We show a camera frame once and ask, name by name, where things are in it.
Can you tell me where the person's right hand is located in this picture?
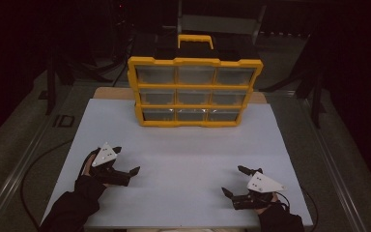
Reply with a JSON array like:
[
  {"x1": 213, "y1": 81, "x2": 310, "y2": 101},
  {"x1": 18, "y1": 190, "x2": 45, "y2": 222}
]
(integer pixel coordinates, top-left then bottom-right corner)
[{"x1": 253, "y1": 192, "x2": 280, "y2": 217}]

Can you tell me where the aluminium floor rail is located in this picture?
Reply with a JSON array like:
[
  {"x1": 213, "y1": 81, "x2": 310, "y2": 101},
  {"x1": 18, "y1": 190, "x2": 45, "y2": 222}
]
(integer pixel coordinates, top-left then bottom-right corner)
[
  {"x1": 298, "y1": 96, "x2": 371, "y2": 232},
  {"x1": 0, "y1": 105, "x2": 64, "y2": 232}
]

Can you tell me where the black floor cable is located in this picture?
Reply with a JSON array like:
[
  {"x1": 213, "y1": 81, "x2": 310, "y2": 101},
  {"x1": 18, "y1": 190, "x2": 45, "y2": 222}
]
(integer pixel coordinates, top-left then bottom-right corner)
[{"x1": 19, "y1": 138, "x2": 75, "y2": 228}]

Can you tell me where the hand-held gripper cable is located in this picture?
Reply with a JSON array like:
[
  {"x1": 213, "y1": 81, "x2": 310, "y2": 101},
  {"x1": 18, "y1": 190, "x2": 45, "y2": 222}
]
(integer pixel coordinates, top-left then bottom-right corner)
[
  {"x1": 272, "y1": 190, "x2": 292, "y2": 212},
  {"x1": 79, "y1": 148, "x2": 101, "y2": 177}
]

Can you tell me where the person's left hand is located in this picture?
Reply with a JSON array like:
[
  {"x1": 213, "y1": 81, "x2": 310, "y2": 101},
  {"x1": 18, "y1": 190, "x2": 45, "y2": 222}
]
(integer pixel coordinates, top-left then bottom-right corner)
[{"x1": 80, "y1": 148, "x2": 110, "y2": 189}]

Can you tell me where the grid of clear organizer bins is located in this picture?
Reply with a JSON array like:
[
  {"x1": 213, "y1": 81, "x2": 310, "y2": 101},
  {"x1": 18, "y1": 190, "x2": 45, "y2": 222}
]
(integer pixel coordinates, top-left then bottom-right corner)
[{"x1": 134, "y1": 65, "x2": 257, "y2": 123}]

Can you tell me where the right hand-held gripper cable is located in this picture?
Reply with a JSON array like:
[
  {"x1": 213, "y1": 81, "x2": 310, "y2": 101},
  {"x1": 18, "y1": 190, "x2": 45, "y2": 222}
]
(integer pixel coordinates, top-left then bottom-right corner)
[{"x1": 272, "y1": 190, "x2": 292, "y2": 212}]

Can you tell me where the yellow black drawer organizer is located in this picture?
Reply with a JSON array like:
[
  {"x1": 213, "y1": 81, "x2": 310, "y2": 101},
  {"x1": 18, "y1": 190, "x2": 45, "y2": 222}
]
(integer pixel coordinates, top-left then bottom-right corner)
[{"x1": 127, "y1": 33, "x2": 265, "y2": 129}]

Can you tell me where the black square floor plate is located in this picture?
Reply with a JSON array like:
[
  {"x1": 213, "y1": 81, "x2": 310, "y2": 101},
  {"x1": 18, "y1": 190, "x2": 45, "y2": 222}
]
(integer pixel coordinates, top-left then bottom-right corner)
[{"x1": 51, "y1": 113, "x2": 76, "y2": 129}]

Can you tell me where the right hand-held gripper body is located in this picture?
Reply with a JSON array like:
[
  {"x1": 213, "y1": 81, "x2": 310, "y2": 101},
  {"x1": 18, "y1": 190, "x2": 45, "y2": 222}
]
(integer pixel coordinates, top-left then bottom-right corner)
[{"x1": 231, "y1": 171, "x2": 288, "y2": 211}]

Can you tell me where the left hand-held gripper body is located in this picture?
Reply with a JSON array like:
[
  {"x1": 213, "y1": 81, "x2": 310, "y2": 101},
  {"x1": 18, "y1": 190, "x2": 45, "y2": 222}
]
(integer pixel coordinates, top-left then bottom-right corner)
[{"x1": 90, "y1": 141, "x2": 131, "y2": 188}]

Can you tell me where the black metal stand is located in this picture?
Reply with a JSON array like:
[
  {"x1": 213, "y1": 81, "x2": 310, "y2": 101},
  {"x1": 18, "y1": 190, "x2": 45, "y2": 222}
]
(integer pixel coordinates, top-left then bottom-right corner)
[
  {"x1": 309, "y1": 69, "x2": 327, "y2": 130},
  {"x1": 38, "y1": 57, "x2": 60, "y2": 116}
]

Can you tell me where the left hand-held gripper cable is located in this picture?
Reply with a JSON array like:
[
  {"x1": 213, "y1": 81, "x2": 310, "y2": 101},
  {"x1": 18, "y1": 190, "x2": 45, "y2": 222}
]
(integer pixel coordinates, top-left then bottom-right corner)
[{"x1": 79, "y1": 148, "x2": 101, "y2": 177}]

